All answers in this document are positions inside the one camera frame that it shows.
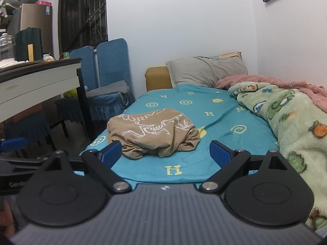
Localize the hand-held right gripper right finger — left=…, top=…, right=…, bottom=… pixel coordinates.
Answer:
left=200, top=140, right=298, bottom=193

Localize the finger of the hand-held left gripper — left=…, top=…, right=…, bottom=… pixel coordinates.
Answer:
left=0, top=156, right=53, bottom=171
left=0, top=137, right=28, bottom=153

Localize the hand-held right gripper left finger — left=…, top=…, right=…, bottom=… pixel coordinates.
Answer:
left=31, top=141, right=131, bottom=194

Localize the tan printed T-shirt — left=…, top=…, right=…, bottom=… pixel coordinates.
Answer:
left=107, top=108, right=200, bottom=161

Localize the person's left forearm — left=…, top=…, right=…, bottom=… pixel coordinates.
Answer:
left=0, top=202, right=14, bottom=238

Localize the blue covered chair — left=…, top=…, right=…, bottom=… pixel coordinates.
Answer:
left=55, top=46, right=99, bottom=137
left=87, top=38, right=136, bottom=121
left=4, top=111, right=57, bottom=159

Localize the teal patterned bed sheet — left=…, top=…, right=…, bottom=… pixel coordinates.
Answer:
left=79, top=84, right=280, bottom=184

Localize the white table with black legs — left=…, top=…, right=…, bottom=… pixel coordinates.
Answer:
left=0, top=57, right=96, bottom=143

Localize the grey cloth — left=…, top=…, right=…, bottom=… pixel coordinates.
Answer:
left=85, top=80, right=130, bottom=100

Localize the green plush toy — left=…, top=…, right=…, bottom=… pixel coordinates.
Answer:
left=63, top=88, right=78, bottom=99

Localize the green cartoon printed blanket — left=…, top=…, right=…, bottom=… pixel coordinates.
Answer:
left=228, top=81, right=327, bottom=238

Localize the grey pillow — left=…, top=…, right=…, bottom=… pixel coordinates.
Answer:
left=166, top=56, right=249, bottom=88

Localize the mustard bed headboard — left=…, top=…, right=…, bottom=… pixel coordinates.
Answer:
left=145, top=66, right=177, bottom=92

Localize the pink fluffy blanket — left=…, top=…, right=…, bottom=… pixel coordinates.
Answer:
left=215, top=75, right=327, bottom=114

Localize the glass jar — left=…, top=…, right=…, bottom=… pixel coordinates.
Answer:
left=0, top=33, right=15, bottom=62

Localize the tan pillow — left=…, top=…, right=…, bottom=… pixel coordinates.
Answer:
left=217, top=52, right=242, bottom=60

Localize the dark green kettle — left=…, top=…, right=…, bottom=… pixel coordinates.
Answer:
left=15, top=27, right=43, bottom=62

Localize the silver fridge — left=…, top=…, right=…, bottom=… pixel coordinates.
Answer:
left=8, top=4, right=54, bottom=59

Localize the dark window with grille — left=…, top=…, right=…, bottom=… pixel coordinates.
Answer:
left=58, top=0, right=109, bottom=54

